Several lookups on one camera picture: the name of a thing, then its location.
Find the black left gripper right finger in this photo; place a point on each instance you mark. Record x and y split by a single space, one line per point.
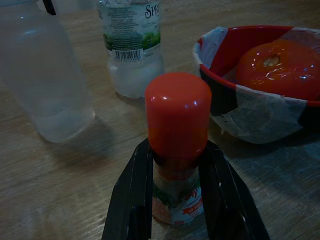
225 200

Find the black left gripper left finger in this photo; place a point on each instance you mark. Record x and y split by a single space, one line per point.
130 200

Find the orange capped seasoning bottle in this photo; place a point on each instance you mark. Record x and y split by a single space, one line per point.
177 112

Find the red taped bowl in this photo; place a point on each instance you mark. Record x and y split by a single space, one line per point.
255 117

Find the red tomato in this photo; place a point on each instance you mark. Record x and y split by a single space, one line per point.
280 72

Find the frosted plastic bottle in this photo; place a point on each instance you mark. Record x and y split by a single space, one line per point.
42 75

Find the clear labelled water bottle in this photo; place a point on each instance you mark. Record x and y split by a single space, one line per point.
132 37

